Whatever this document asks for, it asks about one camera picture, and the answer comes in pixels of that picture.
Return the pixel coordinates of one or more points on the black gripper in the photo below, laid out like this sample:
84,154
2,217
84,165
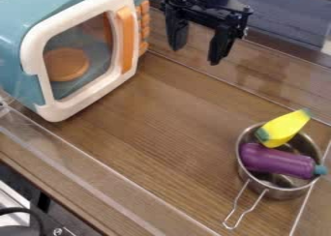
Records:
225,14

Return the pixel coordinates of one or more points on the yellow toy banana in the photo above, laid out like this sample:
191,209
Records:
277,131

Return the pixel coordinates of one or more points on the silver pot with wire handle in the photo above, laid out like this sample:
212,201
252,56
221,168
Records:
269,185

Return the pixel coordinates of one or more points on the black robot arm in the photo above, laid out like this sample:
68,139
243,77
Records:
223,15

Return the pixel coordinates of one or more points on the blue toy microwave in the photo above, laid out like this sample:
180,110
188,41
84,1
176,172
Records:
68,51

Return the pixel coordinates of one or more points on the purple toy eggplant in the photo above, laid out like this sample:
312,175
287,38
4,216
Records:
267,160

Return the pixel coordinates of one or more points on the clear acrylic front barrier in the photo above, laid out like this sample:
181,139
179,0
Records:
113,204

